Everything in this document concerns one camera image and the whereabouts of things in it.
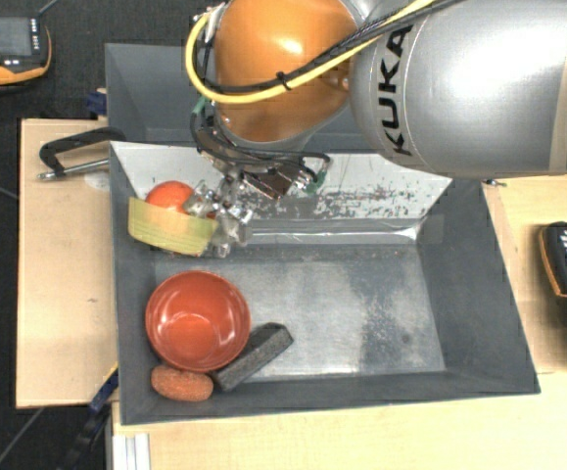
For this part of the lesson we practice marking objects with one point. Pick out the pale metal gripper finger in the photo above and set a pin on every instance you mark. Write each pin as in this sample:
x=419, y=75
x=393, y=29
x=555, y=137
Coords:
x=200, y=203
x=231, y=223

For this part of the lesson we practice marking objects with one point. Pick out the orange ball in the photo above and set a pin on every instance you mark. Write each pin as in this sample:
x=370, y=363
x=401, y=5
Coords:
x=168, y=196

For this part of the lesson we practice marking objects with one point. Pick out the red bowl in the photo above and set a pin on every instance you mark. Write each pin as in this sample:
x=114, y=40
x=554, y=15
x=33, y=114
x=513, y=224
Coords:
x=197, y=321

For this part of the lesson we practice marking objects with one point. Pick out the dark grey flat block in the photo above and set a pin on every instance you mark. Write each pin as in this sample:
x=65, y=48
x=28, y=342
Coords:
x=256, y=355

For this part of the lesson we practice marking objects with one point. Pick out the grey metal bin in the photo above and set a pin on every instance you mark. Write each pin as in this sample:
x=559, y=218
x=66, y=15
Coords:
x=342, y=301

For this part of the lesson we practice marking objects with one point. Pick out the orange-brown oval scouring pad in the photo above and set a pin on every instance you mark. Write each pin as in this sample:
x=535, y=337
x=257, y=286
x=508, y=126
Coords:
x=181, y=383

